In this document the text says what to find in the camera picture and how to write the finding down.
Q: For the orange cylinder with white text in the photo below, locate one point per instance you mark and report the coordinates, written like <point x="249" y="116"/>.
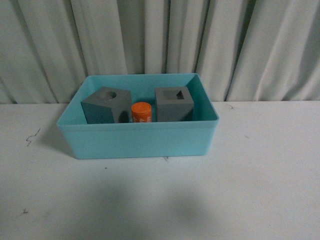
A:
<point x="141" y="112"/>

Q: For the gray cube with square hole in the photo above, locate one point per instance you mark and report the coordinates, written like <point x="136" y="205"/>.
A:
<point x="173" y="104"/>

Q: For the gray cube with round hole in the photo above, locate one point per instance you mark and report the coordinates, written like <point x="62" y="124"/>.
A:
<point x="108" y="106"/>

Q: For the light blue plastic box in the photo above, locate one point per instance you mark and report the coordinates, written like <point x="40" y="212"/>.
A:
<point x="137" y="140"/>

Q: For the white pleated curtain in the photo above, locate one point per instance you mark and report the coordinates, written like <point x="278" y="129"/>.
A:
<point x="243" y="50"/>

